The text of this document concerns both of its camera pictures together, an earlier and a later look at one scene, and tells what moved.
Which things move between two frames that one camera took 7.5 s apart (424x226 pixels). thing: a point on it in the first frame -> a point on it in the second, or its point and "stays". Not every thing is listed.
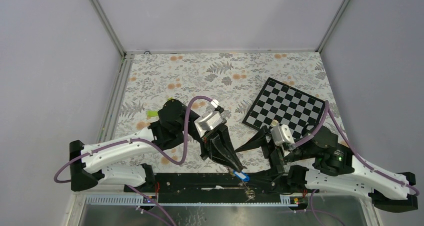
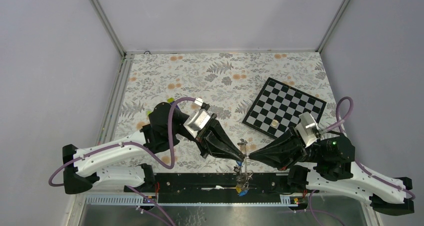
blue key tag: [244, 176] -> [243, 193]
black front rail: [204, 183] stays
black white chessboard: [290, 106] stays
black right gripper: [267, 175] -> [274, 154]
